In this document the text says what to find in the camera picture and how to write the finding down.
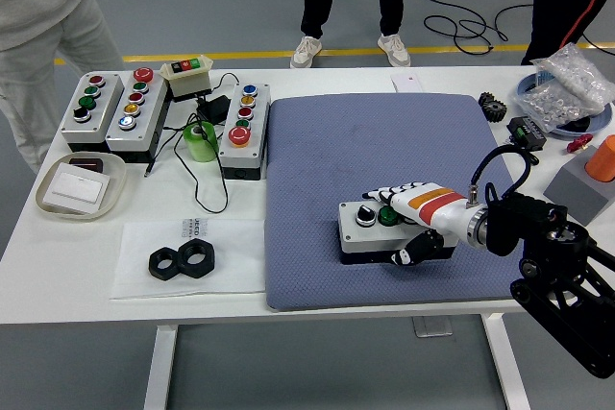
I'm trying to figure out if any small red clip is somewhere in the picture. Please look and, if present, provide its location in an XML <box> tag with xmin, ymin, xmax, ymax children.
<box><xmin>566</xmin><ymin>133</ymin><xmax>595</xmax><ymax>155</ymax></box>

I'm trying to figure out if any black cord with plug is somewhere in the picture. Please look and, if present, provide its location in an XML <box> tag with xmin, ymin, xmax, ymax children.
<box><xmin>143</xmin><ymin>72</ymin><xmax>241</xmax><ymax>214</ymax></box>

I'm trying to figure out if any five-button box, yellow and white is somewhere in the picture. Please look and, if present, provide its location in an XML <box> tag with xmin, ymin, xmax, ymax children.
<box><xmin>104</xmin><ymin>66</ymin><xmax>169</xmax><ymax>164</ymax></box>

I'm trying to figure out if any five-button box with blue button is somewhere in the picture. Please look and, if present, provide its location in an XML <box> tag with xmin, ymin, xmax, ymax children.
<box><xmin>218</xmin><ymin>82</ymin><xmax>271</xmax><ymax>181</ymax></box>

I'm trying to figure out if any clear bag of metal parts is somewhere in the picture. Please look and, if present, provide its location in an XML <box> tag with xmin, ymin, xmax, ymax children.
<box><xmin>512</xmin><ymin>81</ymin><xmax>600</xmax><ymax>133</ymax></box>

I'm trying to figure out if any orange cylinder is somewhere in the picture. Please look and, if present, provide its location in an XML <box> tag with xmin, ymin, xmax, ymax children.
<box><xmin>583</xmin><ymin>134</ymin><xmax>615</xmax><ymax>183</ymax></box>

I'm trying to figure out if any white card with red mark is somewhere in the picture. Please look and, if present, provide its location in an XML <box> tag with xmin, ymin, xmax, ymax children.
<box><xmin>390</xmin><ymin>73</ymin><xmax>424</xmax><ymax>94</ymax></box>

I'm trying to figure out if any four-button box with selector knob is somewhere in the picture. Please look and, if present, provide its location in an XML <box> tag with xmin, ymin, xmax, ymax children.
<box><xmin>337</xmin><ymin>198</ymin><xmax>460</xmax><ymax>267</ymax></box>

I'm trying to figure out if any cream shallow dish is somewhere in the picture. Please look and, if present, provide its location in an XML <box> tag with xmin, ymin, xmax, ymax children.
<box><xmin>35</xmin><ymin>152</ymin><xmax>129</xmax><ymax>222</ymax></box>

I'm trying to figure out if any clear bag of white parts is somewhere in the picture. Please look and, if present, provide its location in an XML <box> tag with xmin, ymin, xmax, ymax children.
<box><xmin>530</xmin><ymin>42</ymin><xmax>609</xmax><ymax>113</ymax></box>

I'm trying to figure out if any green film roll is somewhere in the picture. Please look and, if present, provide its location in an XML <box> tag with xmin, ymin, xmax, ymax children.
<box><xmin>183</xmin><ymin>121</ymin><xmax>220</xmax><ymax>164</ymax></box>

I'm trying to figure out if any black power adapter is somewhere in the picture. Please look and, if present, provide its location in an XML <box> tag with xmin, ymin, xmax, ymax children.
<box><xmin>195</xmin><ymin>93</ymin><xmax>232</xmax><ymax>124</ymax></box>

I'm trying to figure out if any grey wedge block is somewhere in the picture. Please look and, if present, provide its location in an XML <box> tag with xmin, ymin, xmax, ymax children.
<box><xmin>543</xmin><ymin>153</ymin><xmax>611</xmax><ymax>227</ymax></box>

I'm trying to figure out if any black module with green terminals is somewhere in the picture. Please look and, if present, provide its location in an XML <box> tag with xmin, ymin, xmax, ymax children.
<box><xmin>506</xmin><ymin>114</ymin><xmax>549</xmax><ymax>151</ymax></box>

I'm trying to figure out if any small black device, red face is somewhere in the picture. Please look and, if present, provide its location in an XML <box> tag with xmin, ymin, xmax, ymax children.
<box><xmin>68</xmin><ymin>157</ymin><xmax>105</xmax><ymax>175</ymax></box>

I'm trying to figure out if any white wall switch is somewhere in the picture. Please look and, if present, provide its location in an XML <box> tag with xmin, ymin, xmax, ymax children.
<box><xmin>45</xmin><ymin>162</ymin><xmax>111</xmax><ymax>214</ymax></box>

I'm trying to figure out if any grey box under table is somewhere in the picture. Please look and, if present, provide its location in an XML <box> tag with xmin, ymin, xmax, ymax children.
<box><xmin>411</xmin><ymin>316</ymin><xmax>454</xmax><ymax>338</ymax></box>

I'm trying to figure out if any blue-grey quilted mat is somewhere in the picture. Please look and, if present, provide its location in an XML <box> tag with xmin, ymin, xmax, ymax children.
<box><xmin>262</xmin><ymin>91</ymin><xmax>528</xmax><ymax>313</ymax></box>

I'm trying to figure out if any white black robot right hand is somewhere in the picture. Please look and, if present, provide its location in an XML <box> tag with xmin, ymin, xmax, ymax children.
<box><xmin>360</xmin><ymin>181</ymin><xmax>478</xmax><ymax>267</ymax></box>

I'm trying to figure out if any white table leg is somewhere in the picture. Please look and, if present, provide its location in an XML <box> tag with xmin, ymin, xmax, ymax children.
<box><xmin>482</xmin><ymin>313</ymin><xmax>532</xmax><ymax>410</ymax></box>
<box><xmin>143</xmin><ymin>326</ymin><xmax>179</xmax><ymax>410</ymax></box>

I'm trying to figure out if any large black hex nut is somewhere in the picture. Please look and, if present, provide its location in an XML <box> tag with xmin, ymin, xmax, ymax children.
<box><xmin>147</xmin><ymin>246</ymin><xmax>186</xmax><ymax>281</ymax></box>
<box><xmin>175</xmin><ymin>236</ymin><xmax>218</xmax><ymax>279</ymax></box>

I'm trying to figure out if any black cable on floor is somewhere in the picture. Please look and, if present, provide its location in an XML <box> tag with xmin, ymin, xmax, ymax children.
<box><xmin>406</xmin><ymin>0</ymin><xmax>552</xmax><ymax>56</ymax></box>

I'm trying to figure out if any black gear wheel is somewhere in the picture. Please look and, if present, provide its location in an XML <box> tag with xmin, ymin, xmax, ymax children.
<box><xmin>478</xmin><ymin>90</ymin><xmax>508</xmax><ymax>123</ymax></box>

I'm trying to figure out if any four-button box with black knob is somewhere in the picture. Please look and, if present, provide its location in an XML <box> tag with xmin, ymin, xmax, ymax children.
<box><xmin>60</xmin><ymin>70</ymin><xmax>125</xmax><ymax>154</ymax></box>

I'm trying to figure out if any person in light grey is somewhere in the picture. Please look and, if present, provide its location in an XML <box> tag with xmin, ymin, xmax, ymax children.
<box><xmin>0</xmin><ymin>0</ymin><xmax>126</xmax><ymax>174</ymax></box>

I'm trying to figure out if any cream three-button switch box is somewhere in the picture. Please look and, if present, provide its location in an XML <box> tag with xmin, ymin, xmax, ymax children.
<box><xmin>159</xmin><ymin>56</ymin><xmax>214</xmax><ymax>103</ymax></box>

